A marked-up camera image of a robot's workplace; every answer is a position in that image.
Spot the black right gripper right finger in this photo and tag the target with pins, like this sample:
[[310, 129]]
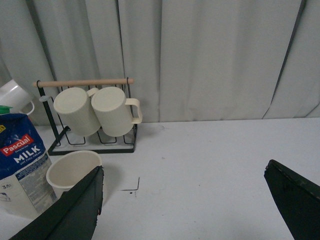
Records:
[[296, 198]]

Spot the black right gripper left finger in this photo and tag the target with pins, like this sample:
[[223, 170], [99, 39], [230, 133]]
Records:
[[74, 216]]

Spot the cream smiley mug black handle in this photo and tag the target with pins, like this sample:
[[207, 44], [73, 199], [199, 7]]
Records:
[[69, 169]]

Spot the blue white milk carton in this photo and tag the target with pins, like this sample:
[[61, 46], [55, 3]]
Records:
[[24, 162]]

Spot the cream ribbed mug right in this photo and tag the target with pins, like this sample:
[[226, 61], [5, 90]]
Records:
[[116, 113]]

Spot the cream ribbed mug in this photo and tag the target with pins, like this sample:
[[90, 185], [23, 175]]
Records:
[[116, 113], [74, 107]]

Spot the cream ribbed mug left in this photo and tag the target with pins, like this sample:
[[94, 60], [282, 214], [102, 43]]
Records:
[[74, 107]]

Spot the white enamel mug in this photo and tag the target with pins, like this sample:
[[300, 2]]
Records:
[[14, 96]]

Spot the grey curtain backdrop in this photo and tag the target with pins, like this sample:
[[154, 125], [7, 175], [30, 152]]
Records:
[[192, 60]]

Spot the black wire cup rack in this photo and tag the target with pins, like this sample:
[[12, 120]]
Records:
[[65, 141]]

